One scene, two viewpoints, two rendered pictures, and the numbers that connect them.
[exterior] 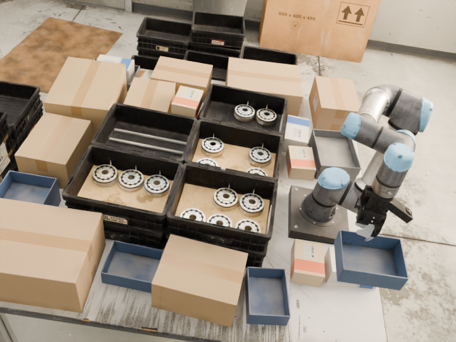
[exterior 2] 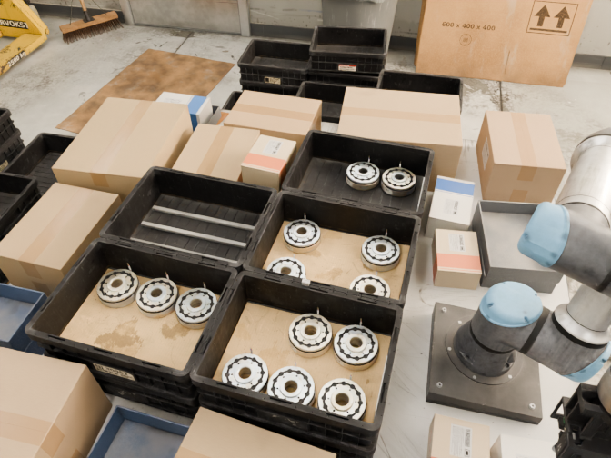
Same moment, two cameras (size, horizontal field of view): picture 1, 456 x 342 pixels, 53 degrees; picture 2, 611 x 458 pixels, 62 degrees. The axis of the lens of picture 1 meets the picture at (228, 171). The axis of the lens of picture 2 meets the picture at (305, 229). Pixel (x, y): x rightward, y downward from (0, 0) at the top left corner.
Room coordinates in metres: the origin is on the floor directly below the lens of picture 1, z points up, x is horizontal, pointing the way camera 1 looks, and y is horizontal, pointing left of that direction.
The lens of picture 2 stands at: (0.64, -0.17, 1.90)
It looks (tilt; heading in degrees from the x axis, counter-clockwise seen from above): 46 degrees down; 15
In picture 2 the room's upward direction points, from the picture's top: 1 degrees counter-clockwise
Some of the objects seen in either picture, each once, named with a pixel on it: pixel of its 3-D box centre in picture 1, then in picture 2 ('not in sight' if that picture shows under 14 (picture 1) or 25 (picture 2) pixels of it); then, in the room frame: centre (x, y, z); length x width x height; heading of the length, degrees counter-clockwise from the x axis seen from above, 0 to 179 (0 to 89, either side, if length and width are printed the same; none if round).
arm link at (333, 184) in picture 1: (332, 185); (508, 315); (1.38, -0.44, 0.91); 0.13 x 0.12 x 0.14; 69
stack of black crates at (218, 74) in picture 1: (208, 85); (334, 128); (2.83, 0.24, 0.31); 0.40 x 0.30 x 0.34; 91
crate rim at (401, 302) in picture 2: (235, 149); (335, 244); (1.50, -0.02, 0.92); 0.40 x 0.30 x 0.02; 87
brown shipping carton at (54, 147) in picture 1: (57, 150); (67, 241); (1.45, 0.78, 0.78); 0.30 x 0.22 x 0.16; 178
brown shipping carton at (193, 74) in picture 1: (182, 83); (275, 129); (2.13, 0.33, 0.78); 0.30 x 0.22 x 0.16; 89
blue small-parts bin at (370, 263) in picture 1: (369, 259); not in sight; (0.89, -0.49, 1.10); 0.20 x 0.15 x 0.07; 91
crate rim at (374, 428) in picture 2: (224, 199); (301, 343); (1.20, -0.01, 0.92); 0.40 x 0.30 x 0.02; 87
